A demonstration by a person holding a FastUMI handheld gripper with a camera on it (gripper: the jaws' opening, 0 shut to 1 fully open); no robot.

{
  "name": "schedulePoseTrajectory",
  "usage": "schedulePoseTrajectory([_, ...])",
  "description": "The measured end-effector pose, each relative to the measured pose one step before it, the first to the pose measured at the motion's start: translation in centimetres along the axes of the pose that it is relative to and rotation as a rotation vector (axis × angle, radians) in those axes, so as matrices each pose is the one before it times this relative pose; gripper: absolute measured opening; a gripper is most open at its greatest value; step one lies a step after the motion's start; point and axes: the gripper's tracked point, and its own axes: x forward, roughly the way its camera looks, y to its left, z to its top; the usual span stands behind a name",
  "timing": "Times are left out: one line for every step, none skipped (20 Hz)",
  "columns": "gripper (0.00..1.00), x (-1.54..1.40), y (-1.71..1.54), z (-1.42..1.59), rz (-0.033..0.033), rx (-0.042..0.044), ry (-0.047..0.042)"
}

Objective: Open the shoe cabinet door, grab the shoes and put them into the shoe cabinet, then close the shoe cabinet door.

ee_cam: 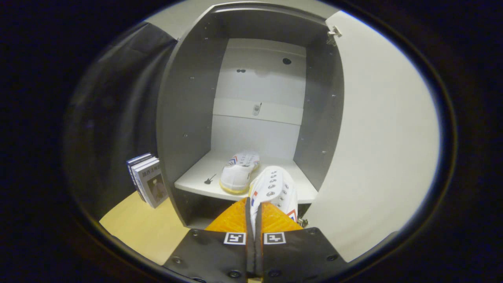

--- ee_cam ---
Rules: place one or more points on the grey shoe cabinet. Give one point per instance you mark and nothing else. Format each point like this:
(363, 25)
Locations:
(184, 98)

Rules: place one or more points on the white canvas shoe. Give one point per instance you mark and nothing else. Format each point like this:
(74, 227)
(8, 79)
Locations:
(275, 184)
(237, 175)

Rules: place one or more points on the dark spine book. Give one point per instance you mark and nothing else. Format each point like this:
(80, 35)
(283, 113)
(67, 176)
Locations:
(129, 169)

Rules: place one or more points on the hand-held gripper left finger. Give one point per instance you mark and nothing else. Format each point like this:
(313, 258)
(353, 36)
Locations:
(212, 255)

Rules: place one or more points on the grey shoe cabinet door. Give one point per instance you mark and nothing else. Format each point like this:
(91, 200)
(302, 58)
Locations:
(377, 137)

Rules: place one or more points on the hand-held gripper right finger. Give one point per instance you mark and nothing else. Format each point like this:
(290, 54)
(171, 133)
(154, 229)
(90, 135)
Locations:
(298, 255)

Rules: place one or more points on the black backdrop cloth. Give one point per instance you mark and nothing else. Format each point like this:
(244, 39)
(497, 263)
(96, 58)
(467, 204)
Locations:
(118, 98)

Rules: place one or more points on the grey cover book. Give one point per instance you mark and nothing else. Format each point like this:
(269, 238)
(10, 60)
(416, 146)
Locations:
(155, 186)

